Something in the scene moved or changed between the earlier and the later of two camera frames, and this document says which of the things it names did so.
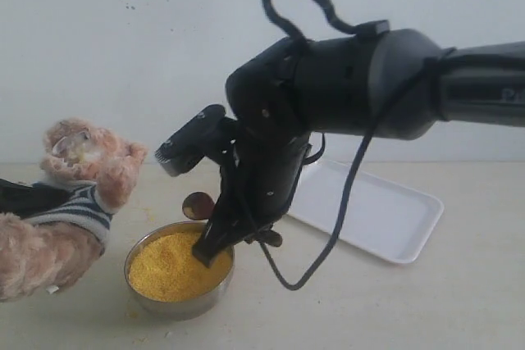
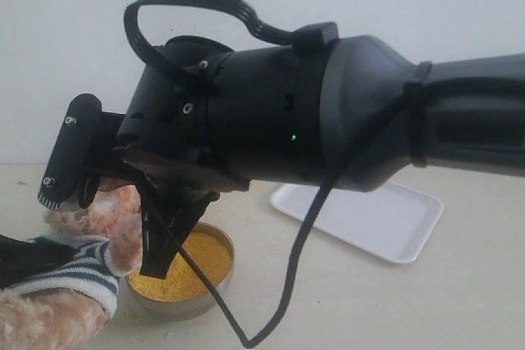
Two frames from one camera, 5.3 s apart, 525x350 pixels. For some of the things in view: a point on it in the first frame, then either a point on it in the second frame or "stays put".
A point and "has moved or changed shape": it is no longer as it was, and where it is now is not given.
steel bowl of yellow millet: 167,280 stays put
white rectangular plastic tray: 382,217 stays put
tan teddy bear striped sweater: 44,252 has moved or changed shape
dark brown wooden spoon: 198,205 to 184,172
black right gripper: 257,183 to 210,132
